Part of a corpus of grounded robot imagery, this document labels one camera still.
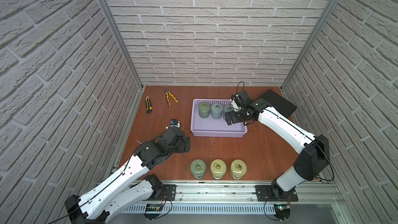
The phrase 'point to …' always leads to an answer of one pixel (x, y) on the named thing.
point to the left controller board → (153, 210)
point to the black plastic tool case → (279, 103)
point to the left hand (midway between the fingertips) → (184, 138)
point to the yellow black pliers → (167, 94)
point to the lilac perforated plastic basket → (213, 127)
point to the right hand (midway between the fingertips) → (236, 117)
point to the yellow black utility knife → (148, 108)
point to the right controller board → (282, 211)
